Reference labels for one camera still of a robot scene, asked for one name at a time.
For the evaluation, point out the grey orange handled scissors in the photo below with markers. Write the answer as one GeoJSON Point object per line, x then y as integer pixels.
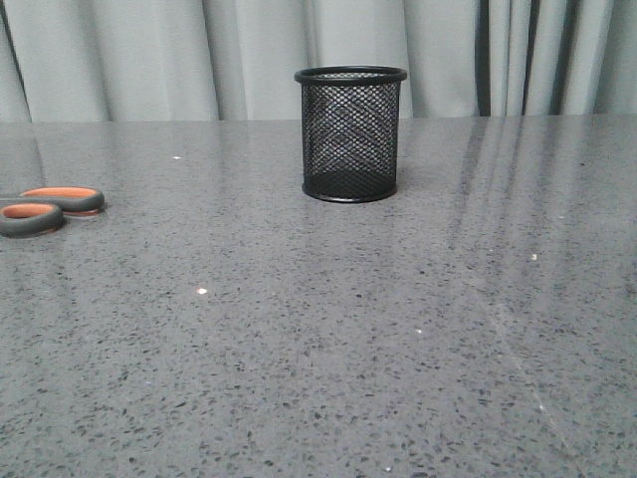
{"type": "Point", "coordinates": [44, 209]}

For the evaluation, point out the black mesh pen bucket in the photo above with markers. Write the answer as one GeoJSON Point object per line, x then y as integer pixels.
{"type": "Point", "coordinates": [350, 117]}

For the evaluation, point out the light grey curtain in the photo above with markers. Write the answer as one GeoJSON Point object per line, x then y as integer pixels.
{"type": "Point", "coordinates": [235, 60]}

